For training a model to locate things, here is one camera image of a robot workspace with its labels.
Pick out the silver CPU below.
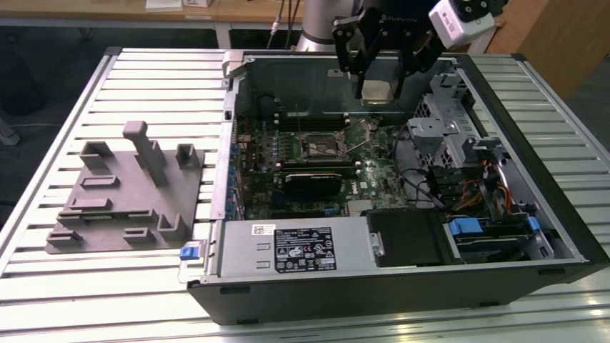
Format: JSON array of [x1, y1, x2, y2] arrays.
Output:
[[361, 79, 398, 105]]

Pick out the hard disk in blue carrier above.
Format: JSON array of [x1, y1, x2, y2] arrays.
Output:
[[442, 216, 542, 264]]

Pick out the black PC case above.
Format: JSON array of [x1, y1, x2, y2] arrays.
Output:
[[186, 49, 610, 327]]

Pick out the silver chipset heatsink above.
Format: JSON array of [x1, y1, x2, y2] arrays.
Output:
[[349, 199, 374, 216]]

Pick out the grey parts rack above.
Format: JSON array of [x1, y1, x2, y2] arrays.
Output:
[[43, 121, 207, 255]]

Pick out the black RAM slot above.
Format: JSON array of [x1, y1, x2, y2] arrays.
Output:
[[282, 159, 357, 168], [279, 109, 349, 121], [279, 119, 349, 131]]

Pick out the black drive bay cover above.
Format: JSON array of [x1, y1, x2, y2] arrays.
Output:
[[362, 209, 460, 269]]

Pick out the CPU socket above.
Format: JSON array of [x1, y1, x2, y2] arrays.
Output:
[[295, 131, 353, 162]]

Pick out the wooden cabinet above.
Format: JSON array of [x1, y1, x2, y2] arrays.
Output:
[[489, 0, 610, 104]]

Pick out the silver metal drive cage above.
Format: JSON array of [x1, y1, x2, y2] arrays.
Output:
[[408, 73, 481, 169]]

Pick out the grey power supply unit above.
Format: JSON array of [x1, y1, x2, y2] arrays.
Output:
[[217, 217, 378, 278]]

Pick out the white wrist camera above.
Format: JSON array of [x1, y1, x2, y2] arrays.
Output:
[[428, 0, 498, 48]]

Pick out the black graphics card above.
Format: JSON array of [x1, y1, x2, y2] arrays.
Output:
[[285, 172, 344, 197]]

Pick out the grey case handle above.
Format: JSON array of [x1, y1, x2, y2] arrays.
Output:
[[221, 49, 250, 78]]

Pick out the grey stand foot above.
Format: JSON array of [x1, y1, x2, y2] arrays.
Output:
[[0, 114, 23, 146]]

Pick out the green motherboard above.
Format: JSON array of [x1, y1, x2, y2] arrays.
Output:
[[230, 116, 416, 219]]

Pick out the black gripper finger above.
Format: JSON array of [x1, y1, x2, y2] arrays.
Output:
[[332, 15, 384, 100], [394, 29, 445, 101]]

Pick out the black expansion slot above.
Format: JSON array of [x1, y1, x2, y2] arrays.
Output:
[[273, 209, 349, 220]]

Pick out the yellow orange wire bundle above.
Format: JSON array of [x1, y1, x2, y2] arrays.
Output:
[[452, 178, 516, 216]]

